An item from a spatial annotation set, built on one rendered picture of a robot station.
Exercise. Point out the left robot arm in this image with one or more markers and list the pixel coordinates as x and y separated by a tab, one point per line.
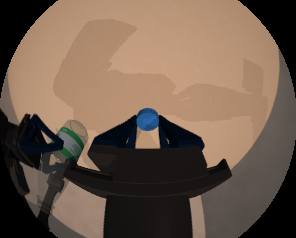
13	164

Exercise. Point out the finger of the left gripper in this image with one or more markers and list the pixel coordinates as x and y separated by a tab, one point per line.
27	144

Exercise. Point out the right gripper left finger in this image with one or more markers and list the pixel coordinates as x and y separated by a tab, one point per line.
118	135

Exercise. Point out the blue bottle cap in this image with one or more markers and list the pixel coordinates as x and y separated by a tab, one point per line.
147	119

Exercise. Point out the clear glass bottle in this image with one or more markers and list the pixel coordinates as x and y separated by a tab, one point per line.
51	182

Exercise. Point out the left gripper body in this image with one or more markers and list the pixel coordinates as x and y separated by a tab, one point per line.
32	159

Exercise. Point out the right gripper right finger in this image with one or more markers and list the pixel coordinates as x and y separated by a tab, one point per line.
177	136

